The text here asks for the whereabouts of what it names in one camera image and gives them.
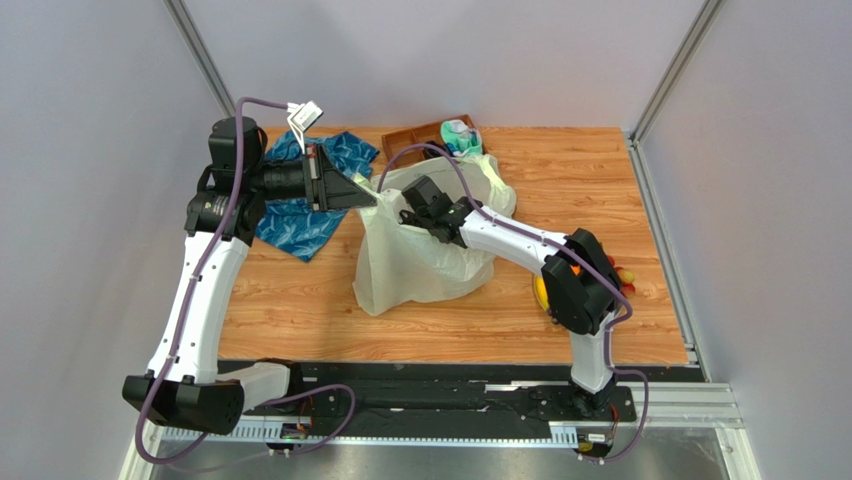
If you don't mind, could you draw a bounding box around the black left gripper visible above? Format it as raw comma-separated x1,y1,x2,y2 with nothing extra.
248,144,376,213

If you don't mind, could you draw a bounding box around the translucent white plastic bag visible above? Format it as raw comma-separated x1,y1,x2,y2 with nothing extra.
353,158,495,316

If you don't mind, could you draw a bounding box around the fake yellow banana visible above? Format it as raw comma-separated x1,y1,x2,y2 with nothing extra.
532,276,550,312

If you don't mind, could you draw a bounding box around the fake red lychee bunch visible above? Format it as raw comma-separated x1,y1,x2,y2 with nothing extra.
607,255,636,299

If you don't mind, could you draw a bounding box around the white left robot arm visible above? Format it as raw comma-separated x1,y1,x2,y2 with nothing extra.
122,117,376,435

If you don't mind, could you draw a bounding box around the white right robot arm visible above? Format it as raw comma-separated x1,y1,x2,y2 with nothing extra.
400,176,621,415

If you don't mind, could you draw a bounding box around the teal white sock upper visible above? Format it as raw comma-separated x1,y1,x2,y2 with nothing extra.
440,119,484,157

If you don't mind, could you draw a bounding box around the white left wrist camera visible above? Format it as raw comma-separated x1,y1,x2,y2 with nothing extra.
286,101,324,152

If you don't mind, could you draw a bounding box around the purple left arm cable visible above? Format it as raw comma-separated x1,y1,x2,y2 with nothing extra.
134,97,357,466

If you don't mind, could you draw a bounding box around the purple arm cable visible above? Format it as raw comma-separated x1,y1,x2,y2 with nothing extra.
134,97,357,466
376,143,650,464

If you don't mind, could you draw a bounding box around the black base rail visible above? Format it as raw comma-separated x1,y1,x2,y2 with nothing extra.
214,359,638,441

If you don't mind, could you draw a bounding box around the grey aluminium frame post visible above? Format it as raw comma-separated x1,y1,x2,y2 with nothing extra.
163,0,237,118

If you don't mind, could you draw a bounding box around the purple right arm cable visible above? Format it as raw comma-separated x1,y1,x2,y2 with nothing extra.
376,143,650,464

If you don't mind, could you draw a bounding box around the right aluminium frame post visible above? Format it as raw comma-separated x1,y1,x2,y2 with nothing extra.
629,0,726,144

